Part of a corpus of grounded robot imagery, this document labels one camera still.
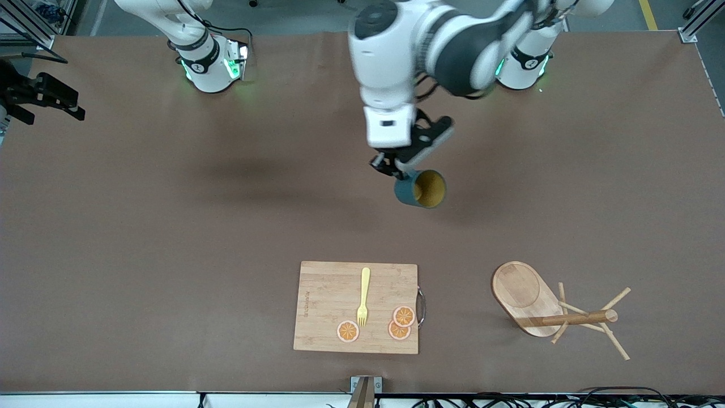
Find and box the dark teal cup yellow inside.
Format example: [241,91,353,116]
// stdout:
[394,168,447,210]

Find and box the aluminium frame profile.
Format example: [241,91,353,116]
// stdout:
[679,0,725,44]
[0,0,56,50]

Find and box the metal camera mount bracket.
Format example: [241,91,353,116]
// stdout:
[347,376,383,408]

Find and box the wooden mug tree rack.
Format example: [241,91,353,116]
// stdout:
[491,261,632,362]

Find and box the black cable bundle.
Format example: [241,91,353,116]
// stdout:
[411,386,725,408]

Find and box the black right arm base cable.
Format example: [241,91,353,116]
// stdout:
[195,20,254,44]

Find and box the bamboo cutting board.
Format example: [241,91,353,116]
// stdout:
[293,261,426,355]

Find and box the yellow plastic fork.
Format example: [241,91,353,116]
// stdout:
[356,267,372,328]

